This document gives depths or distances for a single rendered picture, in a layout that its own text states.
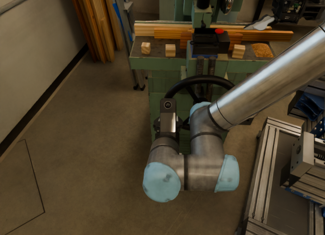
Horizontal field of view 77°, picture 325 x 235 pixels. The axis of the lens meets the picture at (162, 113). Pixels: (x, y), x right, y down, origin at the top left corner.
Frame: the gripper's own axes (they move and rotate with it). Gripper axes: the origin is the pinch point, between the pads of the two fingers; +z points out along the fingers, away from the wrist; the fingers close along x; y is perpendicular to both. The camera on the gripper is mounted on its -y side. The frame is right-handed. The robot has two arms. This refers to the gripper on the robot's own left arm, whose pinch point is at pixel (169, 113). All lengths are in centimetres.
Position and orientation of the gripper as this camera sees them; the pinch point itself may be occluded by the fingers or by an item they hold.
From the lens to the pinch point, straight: 71.5
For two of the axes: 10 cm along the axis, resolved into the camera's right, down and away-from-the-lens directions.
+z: 0.8, -3.6, 9.3
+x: 10.0, 0.0, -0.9
